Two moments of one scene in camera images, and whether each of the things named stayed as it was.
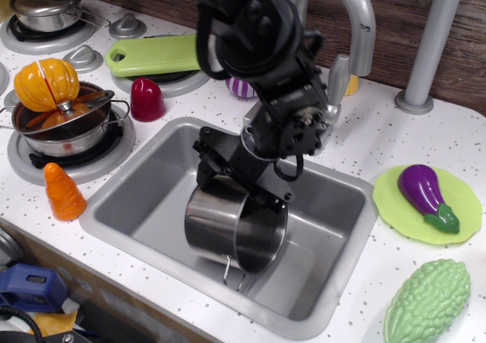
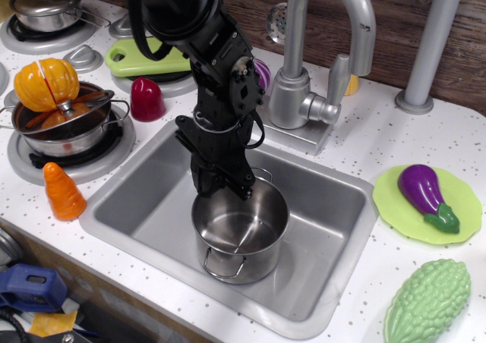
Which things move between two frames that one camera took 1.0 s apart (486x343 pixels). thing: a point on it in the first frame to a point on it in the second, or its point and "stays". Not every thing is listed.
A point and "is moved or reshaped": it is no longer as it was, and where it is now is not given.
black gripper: [222, 153] to [217, 147]
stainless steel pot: [228, 228] is moved or reshaped
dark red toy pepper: [146, 101] stays
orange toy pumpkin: [42, 85] stays
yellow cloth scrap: [50, 323] stays
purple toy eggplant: [419, 185] stays
